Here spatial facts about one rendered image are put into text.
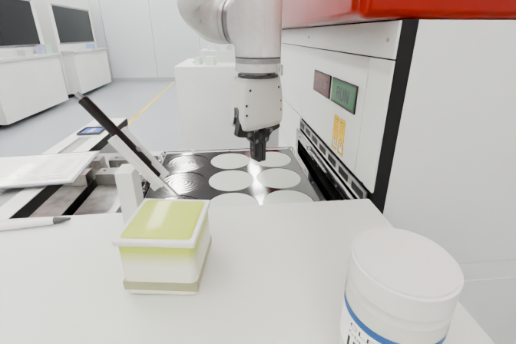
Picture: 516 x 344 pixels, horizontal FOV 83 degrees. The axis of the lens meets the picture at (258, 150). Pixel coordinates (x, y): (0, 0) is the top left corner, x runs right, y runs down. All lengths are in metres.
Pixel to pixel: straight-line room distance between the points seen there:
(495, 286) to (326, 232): 0.43
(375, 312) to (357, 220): 0.22
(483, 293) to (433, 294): 0.54
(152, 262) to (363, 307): 0.18
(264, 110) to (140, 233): 0.34
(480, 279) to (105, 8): 8.87
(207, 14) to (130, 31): 8.30
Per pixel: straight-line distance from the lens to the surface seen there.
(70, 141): 0.85
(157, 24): 8.67
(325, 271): 0.35
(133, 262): 0.31
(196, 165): 0.74
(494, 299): 0.78
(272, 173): 0.69
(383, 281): 0.21
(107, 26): 9.01
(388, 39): 0.44
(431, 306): 0.22
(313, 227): 0.41
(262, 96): 0.55
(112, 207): 0.66
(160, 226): 0.30
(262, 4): 0.52
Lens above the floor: 1.20
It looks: 22 degrees down
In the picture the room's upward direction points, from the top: straight up
